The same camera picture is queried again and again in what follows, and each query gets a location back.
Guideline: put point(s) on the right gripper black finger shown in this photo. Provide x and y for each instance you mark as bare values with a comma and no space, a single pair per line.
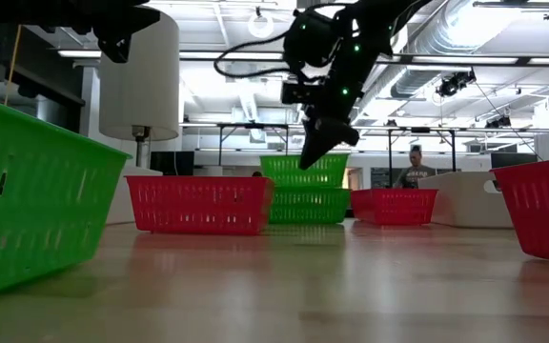
347,134
315,145

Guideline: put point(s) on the white shade table lamp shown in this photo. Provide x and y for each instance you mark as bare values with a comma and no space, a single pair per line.
141,86

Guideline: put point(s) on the small black monitor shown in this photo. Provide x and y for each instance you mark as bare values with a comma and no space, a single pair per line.
172,163

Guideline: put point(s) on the black ceiling camera cluster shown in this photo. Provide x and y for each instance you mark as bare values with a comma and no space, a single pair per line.
455,83

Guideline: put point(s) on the person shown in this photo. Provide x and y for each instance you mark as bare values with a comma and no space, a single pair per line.
415,174

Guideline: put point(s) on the black metal table frame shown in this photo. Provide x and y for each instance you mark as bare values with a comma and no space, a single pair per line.
253,126
422,130

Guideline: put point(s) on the small black ceiling camera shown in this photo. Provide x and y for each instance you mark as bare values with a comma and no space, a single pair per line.
498,122

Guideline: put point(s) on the silver ventilation duct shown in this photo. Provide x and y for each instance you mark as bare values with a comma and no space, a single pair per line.
422,76

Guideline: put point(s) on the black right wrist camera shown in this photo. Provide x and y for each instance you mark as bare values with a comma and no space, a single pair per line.
300,93

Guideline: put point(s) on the green plastic slotted basket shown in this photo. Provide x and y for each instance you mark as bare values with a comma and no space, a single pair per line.
310,206
279,171

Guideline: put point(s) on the large green plastic basket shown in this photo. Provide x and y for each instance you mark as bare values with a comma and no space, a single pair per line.
41,200

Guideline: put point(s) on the long overhead light bar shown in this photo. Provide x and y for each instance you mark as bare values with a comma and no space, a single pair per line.
231,55

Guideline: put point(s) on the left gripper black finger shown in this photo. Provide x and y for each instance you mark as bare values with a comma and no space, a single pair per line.
115,50

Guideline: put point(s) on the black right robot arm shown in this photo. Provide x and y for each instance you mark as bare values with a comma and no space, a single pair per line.
379,24

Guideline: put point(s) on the red plastic slotted basket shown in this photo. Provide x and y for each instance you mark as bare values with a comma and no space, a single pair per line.
393,206
198,205
541,214

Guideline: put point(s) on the wide black monitor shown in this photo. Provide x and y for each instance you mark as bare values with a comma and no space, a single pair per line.
513,159

